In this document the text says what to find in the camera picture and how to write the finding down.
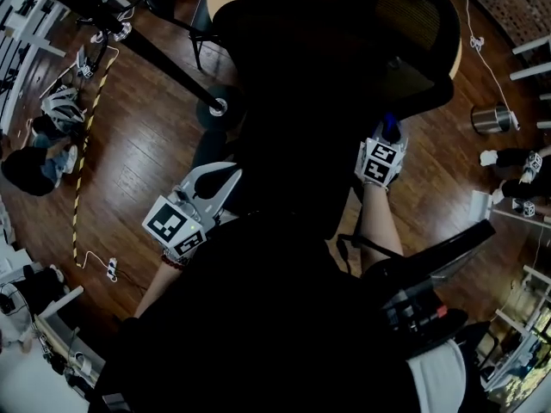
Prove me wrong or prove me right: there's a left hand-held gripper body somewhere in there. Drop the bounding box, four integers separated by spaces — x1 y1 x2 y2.
141 190 225 257

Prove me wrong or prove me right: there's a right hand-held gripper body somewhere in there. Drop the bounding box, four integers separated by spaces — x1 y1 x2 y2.
355 138 408 188

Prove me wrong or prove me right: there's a blue cloth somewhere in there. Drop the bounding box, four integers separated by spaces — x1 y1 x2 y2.
382 112 399 139

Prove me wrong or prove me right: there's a black mesh office chair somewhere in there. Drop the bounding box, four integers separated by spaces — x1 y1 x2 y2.
240 0 461 118

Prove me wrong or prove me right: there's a person's left forearm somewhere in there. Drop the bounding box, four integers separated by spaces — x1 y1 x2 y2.
133 264 182 317

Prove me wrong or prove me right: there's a person's right forearm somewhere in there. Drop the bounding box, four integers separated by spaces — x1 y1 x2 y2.
360 185 406 266

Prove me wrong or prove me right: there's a metal trash can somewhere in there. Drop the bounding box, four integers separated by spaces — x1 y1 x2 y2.
471 103 513 136

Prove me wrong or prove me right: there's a white stand with pole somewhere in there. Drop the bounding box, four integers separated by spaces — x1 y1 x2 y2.
468 189 551 223

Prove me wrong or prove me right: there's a black tripod stand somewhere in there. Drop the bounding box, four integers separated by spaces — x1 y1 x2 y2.
25 0 242 133

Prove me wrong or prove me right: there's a yellow black striped tape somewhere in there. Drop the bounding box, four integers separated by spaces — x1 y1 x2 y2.
71 47 120 270

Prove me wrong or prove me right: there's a person's black shirt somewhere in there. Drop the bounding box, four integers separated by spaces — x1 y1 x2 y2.
88 213 474 413

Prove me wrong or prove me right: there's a black chest-mounted device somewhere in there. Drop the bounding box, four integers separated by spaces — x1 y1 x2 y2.
361 219 498 356

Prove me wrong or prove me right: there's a spare hand-held gripper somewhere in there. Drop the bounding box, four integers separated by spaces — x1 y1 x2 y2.
76 45 96 79

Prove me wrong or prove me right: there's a black folding chair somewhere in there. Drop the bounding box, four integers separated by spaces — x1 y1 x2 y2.
189 0 225 71

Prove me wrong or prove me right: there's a white square table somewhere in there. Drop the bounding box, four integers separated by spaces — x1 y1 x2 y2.
510 34 551 131

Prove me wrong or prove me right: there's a white metal rack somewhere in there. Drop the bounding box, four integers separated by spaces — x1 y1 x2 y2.
477 264 551 404

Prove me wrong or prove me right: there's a person's white garment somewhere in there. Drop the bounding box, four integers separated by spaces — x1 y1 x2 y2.
406 340 468 413

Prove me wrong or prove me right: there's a white work table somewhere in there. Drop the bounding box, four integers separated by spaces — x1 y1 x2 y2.
0 0 68 133

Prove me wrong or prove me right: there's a dark beaded bracelet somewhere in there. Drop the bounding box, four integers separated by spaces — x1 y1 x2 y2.
159 250 190 270

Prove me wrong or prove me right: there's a white power cable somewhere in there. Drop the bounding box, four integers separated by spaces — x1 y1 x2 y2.
464 0 520 131

